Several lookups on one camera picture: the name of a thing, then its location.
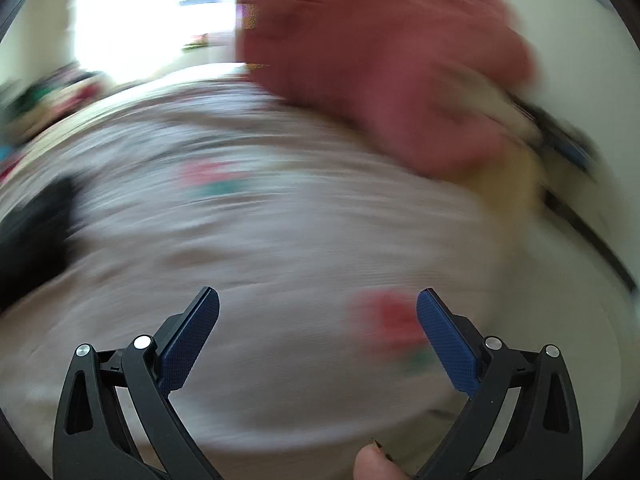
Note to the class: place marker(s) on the red-pink blanket heap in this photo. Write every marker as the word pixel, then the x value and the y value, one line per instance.
pixel 375 60

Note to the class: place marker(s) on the pale yellow cloth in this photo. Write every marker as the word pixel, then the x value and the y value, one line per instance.
pixel 505 180

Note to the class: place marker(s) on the pile of folded clothes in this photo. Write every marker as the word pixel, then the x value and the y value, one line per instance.
pixel 45 100

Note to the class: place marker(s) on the printed strawberry bed sheet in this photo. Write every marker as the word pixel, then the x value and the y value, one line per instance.
pixel 275 235

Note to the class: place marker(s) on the person's right hand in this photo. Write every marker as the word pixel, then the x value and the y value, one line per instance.
pixel 380 465

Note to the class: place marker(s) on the colourful clutter heap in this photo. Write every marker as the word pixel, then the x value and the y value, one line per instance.
pixel 196 42

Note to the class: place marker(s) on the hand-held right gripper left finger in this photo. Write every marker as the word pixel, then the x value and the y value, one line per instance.
pixel 192 340

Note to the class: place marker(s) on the black sweater with orange cuffs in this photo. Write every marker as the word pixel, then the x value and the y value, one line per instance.
pixel 30 240

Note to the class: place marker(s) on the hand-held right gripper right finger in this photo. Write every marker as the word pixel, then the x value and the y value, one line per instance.
pixel 447 342

